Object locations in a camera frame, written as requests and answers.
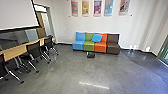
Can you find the green framed glass door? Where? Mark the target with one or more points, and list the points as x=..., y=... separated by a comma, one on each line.
x=164, y=51

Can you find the grey desk divider panels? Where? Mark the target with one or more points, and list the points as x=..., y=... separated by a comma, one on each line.
x=20, y=36

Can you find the wall poster with orange print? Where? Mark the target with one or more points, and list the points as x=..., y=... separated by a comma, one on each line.
x=74, y=8

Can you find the white projection screen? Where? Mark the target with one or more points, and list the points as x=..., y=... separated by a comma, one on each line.
x=16, y=13

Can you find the wall poster with cyan print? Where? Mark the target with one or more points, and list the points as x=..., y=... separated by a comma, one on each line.
x=109, y=7

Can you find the green sofa seat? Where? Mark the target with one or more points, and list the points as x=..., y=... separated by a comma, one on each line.
x=88, y=46

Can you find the brown sofa seat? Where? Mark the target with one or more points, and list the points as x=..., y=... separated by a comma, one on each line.
x=113, y=45

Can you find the orange sofa seat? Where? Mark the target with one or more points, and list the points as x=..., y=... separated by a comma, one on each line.
x=100, y=47

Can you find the long wooden table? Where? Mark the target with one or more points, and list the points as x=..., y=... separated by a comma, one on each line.
x=15, y=51

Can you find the black trash bag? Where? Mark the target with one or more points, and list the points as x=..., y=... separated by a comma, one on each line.
x=90, y=55

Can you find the blue sofa seat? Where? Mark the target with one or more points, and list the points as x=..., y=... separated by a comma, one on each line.
x=78, y=45

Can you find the cyan square cushion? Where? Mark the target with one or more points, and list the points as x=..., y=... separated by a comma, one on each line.
x=97, y=38

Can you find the wall poster with purple print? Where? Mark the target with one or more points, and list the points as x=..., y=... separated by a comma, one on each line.
x=97, y=8

